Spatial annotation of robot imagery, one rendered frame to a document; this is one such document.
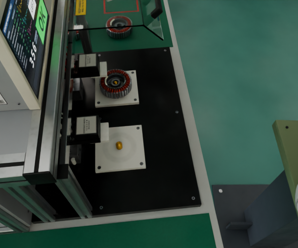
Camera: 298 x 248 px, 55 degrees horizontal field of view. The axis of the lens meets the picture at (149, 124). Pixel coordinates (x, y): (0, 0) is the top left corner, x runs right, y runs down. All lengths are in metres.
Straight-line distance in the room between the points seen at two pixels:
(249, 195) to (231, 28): 1.43
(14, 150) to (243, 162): 1.46
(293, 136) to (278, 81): 1.29
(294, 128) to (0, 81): 0.85
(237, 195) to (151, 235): 0.95
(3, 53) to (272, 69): 2.06
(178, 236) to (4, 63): 0.60
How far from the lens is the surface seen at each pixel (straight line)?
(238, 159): 1.82
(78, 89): 0.99
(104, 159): 0.88
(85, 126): 0.78
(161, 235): 0.83
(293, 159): 0.98
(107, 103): 0.99
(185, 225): 0.85
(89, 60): 0.94
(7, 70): 0.52
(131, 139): 0.91
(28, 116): 0.59
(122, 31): 1.24
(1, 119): 0.61
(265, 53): 2.45
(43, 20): 0.71
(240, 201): 1.70
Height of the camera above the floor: 1.57
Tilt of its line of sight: 57 degrees down
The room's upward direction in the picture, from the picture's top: straight up
